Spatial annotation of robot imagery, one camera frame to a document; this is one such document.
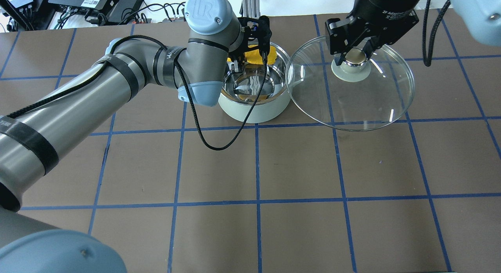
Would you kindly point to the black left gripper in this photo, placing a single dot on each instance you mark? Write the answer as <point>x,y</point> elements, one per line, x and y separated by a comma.
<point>236,64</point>

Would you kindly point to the pale green cooking pot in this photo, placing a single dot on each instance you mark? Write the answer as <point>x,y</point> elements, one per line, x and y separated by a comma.
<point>258,94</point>

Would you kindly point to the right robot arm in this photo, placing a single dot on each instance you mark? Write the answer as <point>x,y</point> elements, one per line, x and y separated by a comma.
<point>481,17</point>

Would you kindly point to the glass pot lid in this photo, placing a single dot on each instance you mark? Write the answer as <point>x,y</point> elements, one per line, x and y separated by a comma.
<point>362,94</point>

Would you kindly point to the aluminium frame post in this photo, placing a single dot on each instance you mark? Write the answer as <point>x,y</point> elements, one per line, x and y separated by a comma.
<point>250,9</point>

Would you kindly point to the black power strip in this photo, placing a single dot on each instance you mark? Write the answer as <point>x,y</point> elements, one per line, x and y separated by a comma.
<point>174,12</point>

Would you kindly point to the yellow corn cob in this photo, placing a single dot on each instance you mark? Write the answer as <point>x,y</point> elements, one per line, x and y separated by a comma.
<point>246,53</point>

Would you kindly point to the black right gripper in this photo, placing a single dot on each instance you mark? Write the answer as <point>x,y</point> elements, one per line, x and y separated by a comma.
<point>385,7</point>

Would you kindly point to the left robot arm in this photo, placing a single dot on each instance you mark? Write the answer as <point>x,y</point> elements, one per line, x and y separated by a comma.
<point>35,138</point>

